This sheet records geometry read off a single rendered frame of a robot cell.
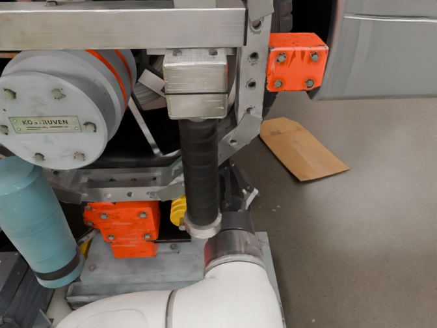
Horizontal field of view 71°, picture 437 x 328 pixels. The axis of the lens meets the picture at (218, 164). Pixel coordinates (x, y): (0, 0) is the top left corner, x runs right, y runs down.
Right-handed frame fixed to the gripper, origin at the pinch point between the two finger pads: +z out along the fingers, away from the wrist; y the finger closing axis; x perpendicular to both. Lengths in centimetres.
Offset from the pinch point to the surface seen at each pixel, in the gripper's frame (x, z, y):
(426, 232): -107, 29, 17
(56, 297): -2, 3, -77
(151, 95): 16.8, 15.2, -5.6
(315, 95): -4.1, 5.1, 21.3
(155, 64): 20.5, 15.1, 0.9
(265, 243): -51, 20, -27
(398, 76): -12.1, 4.7, 34.8
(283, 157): -71, 81, -17
